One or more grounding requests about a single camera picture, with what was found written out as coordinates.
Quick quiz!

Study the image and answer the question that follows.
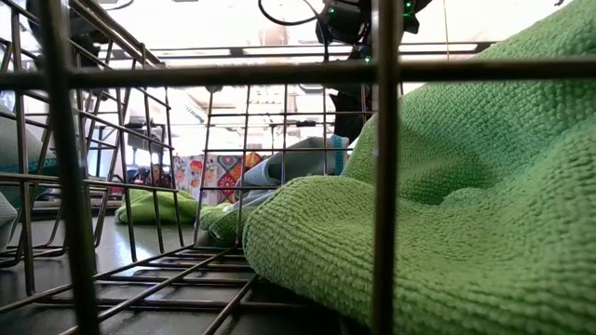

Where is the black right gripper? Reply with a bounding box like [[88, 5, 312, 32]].
[[315, 0, 373, 143]]

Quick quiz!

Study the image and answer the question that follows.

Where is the bronze wire basket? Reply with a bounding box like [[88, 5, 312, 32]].
[[0, 0, 185, 299], [0, 0, 596, 335]]

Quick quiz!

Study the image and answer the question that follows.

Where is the colourful patterned quilt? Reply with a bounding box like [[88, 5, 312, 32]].
[[170, 151, 263, 207]]

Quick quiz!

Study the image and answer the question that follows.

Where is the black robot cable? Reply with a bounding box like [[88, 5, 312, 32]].
[[257, 0, 327, 27]]

